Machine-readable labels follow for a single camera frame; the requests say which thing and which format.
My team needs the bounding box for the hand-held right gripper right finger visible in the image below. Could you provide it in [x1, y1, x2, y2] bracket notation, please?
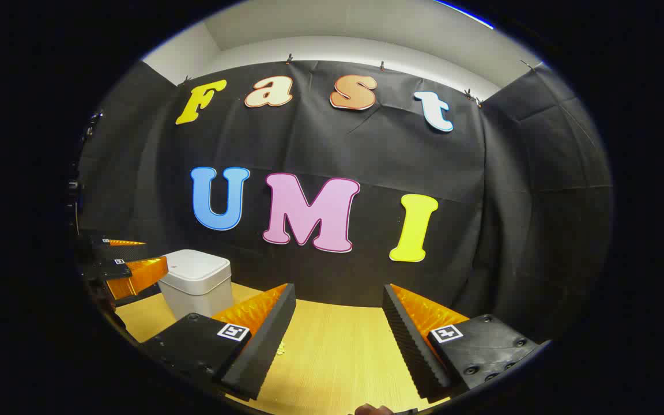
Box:
[382, 283, 540, 404]

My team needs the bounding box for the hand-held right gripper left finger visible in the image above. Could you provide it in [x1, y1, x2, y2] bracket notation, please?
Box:
[139, 282, 298, 402]

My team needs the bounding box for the white desktop garbage bin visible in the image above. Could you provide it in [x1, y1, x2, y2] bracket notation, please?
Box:
[158, 249, 233, 320]

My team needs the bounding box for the wooden desktop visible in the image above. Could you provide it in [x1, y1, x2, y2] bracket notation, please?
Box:
[114, 282, 454, 415]

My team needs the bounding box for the black backdrop cloth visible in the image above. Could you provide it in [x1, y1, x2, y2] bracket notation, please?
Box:
[76, 58, 615, 346]

